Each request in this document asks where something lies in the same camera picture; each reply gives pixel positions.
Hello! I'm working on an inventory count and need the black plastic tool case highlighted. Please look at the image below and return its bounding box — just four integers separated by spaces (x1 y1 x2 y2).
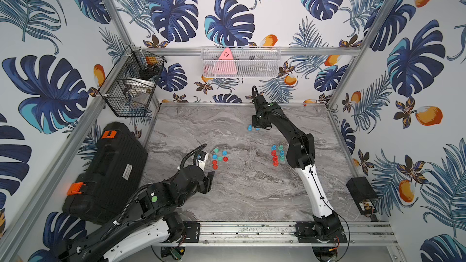
62 122 148 225

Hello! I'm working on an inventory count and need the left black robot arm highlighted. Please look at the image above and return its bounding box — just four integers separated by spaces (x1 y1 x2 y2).
57 144 215 262

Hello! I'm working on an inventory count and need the black power supply box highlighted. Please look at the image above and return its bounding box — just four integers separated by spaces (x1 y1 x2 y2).
347 177 379 222

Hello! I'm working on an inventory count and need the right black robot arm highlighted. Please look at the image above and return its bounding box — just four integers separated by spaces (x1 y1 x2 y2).
251 86 351 243

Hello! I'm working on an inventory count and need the pink triangle card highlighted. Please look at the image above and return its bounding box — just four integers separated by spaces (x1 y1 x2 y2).
213 47 238 76

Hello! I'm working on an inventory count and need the clear mesh wall tray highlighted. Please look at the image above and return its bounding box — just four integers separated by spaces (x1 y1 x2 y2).
200 47 282 78

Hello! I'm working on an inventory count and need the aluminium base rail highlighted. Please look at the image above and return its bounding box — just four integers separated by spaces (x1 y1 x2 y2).
100 221 399 246

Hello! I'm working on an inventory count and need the black wire basket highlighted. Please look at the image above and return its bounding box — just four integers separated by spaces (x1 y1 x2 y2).
98 46 167 118

